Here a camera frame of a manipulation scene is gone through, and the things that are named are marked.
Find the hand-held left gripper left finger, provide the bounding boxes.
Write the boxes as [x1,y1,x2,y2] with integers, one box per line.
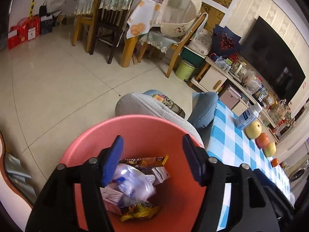
[25,135,125,232]

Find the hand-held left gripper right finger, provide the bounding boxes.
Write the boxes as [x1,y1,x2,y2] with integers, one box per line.
[182,134,282,232]

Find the clear plastic bag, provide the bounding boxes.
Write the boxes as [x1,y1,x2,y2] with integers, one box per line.
[112,163,157,201]

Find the brown coffee packet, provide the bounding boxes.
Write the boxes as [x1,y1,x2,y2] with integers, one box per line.
[119,154,169,168]

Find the pink plastic bin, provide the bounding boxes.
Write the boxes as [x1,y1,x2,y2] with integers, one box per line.
[59,115,226,232]

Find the yellow snack wrapper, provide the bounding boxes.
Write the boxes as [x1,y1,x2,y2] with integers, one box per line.
[119,203,161,222]

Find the light green trash can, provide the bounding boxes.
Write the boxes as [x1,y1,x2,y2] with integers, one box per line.
[175,58,196,81]

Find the white washing machine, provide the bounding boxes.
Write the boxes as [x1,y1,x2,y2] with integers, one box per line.
[288,161,308,191]

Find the pink paper box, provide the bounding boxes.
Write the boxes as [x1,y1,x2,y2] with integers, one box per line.
[100,186,123,215]

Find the blue white checkered tablecloth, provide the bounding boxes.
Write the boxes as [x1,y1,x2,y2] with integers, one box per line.
[206,99,291,231]

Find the blue cushion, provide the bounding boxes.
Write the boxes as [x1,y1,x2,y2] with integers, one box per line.
[188,92,219,129]

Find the yellow red apple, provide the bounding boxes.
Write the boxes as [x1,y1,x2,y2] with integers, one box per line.
[263,141,277,158]

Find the grey cushion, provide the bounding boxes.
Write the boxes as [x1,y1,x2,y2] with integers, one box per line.
[115,93,204,148]

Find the owl print cushion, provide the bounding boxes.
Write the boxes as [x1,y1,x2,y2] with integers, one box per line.
[142,89,186,120]

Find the orange red fruit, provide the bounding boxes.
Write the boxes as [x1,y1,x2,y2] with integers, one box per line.
[256,132,269,149]

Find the clear plastic drink bottle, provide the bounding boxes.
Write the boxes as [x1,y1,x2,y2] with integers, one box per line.
[234,102,262,130]

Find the yellow pear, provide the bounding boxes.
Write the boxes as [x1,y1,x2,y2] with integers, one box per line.
[245,120,262,139]

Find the pink metal case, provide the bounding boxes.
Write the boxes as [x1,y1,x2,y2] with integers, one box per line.
[218,85,242,109]

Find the cream television cabinet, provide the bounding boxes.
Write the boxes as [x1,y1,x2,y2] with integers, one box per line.
[189,55,280,142]

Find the grey folded cloth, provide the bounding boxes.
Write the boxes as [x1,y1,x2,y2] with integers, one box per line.
[3,153,37,205]

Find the clutter of jars and packets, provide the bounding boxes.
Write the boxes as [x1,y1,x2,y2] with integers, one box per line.
[210,52,294,128]

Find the dark green storage bin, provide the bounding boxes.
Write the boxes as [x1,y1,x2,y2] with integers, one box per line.
[181,47,205,66]

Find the wooden dining table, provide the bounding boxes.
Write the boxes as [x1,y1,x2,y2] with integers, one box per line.
[121,0,169,67]

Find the white printed sack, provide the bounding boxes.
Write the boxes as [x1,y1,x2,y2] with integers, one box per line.
[188,28,213,55]

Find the dark blue flower bouquet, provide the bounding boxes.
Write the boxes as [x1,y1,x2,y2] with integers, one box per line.
[212,25,242,56]

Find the green lace seat cover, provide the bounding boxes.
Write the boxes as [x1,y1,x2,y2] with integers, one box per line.
[139,30,179,53]

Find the light wooden chair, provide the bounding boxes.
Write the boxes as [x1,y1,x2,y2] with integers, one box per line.
[72,0,103,54]

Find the cream printed basin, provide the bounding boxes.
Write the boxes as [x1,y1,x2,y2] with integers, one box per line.
[160,19,195,38]

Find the black flat television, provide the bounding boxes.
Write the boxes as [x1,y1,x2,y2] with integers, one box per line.
[241,16,306,104]

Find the dark wooden chair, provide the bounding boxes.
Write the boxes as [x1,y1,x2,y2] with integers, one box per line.
[90,0,136,64]

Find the black shopping bag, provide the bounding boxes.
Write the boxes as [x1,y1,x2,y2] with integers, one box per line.
[39,14,53,35]

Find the orange print white tablecloth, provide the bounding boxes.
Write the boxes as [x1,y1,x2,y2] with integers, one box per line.
[126,0,167,39]

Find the red gift bag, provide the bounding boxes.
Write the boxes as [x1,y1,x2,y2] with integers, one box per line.
[17,16,41,44]

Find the red gift box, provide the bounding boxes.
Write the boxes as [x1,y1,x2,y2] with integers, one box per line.
[8,25,21,50]

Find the white paper bag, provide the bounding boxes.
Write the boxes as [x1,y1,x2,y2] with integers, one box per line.
[46,0,66,12]

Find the yellow black height tape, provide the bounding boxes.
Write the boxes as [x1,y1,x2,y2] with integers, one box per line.
[28,0,41,21]

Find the wooden chair with rope back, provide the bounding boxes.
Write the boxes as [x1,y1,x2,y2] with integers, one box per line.
[138,12,208,78]

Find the small gold patterned wall panel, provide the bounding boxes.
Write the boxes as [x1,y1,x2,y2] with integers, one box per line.
[201,2,226,32]

